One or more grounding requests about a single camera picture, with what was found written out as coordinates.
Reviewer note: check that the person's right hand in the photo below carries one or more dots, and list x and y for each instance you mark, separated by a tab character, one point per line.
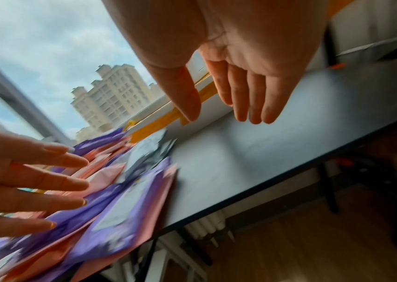
226	27

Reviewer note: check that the white metal shelf rack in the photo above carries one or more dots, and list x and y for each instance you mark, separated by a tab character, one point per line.
20	104

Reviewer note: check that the yellow tape strip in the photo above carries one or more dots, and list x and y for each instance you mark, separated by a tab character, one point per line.
163	121

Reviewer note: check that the yellow tape piece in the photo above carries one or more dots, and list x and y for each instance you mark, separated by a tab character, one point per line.
130	124

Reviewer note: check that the white framed window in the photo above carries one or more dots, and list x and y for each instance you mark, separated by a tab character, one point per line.
45	41

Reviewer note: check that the white radiator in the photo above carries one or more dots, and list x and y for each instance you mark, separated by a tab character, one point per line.
207	224

